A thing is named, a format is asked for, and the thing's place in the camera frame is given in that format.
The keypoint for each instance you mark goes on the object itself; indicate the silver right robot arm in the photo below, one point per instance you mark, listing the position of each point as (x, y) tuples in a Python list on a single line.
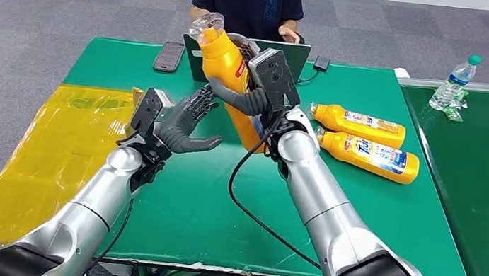
[(314, 184)]

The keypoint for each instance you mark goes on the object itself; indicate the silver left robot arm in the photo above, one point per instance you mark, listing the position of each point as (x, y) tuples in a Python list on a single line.
[(88, 211)]

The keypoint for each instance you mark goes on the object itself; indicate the yellow taped cardboard sheet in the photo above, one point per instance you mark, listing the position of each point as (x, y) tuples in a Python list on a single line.
[(47, 163)]

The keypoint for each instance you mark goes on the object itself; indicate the crumpled green wrapper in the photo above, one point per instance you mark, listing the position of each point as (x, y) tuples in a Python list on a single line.
[(453, 111)]

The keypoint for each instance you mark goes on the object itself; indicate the dark green laptop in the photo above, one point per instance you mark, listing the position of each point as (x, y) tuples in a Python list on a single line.
[(297, 61)]

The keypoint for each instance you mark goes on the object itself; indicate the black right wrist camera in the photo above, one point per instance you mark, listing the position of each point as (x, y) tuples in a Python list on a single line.
[(273, 77)]

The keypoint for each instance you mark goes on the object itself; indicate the dark grey smartphone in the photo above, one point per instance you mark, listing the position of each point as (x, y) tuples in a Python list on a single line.
[(168, 57)]

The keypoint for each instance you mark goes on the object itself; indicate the orange detergent bottle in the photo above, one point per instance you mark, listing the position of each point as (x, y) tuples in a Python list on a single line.
[(338, 144), (332, 118), (222, 58)]

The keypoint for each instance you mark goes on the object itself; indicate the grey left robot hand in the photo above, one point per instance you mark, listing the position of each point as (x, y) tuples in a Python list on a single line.
[(177, 128)]

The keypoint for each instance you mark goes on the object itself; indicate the person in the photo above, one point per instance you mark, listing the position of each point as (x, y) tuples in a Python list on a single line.
[(248, 0)]

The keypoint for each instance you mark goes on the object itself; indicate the clear water bottle green cap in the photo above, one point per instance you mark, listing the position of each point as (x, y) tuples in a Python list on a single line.
[(454, 84)]

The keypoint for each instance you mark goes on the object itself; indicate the black power adapter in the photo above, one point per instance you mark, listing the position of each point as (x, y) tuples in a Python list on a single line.
[(321, 63)]

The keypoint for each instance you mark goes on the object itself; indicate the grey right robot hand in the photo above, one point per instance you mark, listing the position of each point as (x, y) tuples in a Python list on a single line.
[(244, 101)]

